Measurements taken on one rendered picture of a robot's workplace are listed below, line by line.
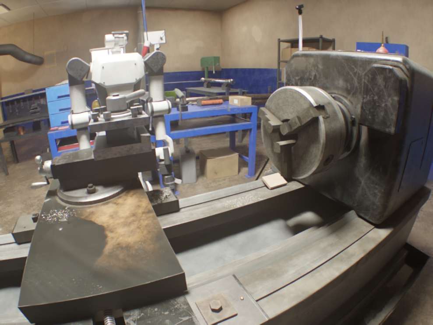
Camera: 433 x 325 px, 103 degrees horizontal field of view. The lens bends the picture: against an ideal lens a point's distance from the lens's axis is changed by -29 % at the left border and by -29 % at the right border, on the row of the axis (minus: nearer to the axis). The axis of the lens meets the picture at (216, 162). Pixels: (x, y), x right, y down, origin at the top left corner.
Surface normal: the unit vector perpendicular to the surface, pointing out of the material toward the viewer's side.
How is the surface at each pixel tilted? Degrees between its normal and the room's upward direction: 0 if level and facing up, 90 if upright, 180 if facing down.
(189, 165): 90
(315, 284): 0
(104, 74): 90
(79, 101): 90
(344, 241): 0
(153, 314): 0
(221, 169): 90
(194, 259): 17
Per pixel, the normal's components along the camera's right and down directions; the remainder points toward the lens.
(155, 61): 0.52, 0.31
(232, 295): -0.01, -0.93
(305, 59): -0.89, 0.18
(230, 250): -0.32, -0.83
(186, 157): 0.24, 0.36
